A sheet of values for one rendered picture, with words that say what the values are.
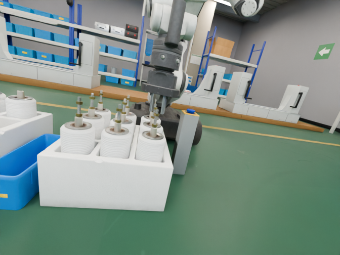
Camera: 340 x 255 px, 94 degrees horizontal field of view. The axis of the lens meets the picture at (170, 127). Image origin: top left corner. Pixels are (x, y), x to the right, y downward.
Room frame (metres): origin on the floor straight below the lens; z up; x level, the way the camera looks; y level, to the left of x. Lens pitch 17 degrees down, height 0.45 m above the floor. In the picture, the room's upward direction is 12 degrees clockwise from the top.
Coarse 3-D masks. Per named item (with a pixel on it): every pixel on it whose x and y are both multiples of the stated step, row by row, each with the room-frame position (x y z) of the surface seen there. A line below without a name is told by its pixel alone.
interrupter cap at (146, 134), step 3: (144, 132) 0.51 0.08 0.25; (147, 132) 0.52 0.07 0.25; (144, 135) 0.49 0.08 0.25; (147, 135) 0.49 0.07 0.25; (156, 135) 0.52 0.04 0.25; (159, 135) 0.52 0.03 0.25; (162, 135) 0.52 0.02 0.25; (147, 138) 0.47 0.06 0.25; (150, 138) 0.47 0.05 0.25; (153, 138) 0.48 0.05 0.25; (156, 138) 0.48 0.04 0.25; (159, 138) 0.48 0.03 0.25; (162, 138) 0.49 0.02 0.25
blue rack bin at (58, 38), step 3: (54, 33) 4.52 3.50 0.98; (57, 33) 4.54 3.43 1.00; (54, 36) 4.53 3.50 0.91; (57, 36) 4.54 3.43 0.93; (60, 36) 4.56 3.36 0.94; (63, 36) 4.58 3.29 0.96; (66, 36) 4.59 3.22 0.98; (57, 39) 4.55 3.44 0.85; (60, 39) 4.56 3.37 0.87; (63, 39) 4.58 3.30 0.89; (66, 39) 4.60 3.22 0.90; (60, 42) 4.57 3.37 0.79; (63, 42) 4.58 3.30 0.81; (66, 42) 4.60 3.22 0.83
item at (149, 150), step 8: (144, 144) 0.46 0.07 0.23; (152, 144) 0.46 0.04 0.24; (160, 144) 0.47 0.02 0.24; (136, 152) 0.49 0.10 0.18; (144, 152) 0.46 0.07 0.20; (152, 152) 0.46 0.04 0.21; (160, 152) 0.48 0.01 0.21; (144, 160) 0.46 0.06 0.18; (152, 160) 0.46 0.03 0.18; (160, 160) 0.49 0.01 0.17
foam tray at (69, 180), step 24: (96, 144) 0.52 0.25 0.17; (48, 168) 0.38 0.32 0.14; (72, 168) 0.39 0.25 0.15; (96, 168) 0.40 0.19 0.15; (120, 168) 0.41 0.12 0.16; (144, 168) 0.43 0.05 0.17; (168, 168) 0.44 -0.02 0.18; (48, 192) 0.38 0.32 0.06; (72, 192) 0.39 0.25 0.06; (96, 192) 0.40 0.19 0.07; (120, 192) 0.42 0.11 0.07; (144, 192) 0.43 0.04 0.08
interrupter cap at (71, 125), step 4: (64, 124) 0.44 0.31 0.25; (68, 124) 0.45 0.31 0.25; (72, 124) 0.46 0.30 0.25; (84, 124) 0.48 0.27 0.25; (88, 124) 0.48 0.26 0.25; (68, 128) 0.42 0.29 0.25; (72, 128) 0.42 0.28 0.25; (76, 128) 0.43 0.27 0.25; (80, 128) 0.44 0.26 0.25; (84, 128) 0.44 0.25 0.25; (88, 128) 0.45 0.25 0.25
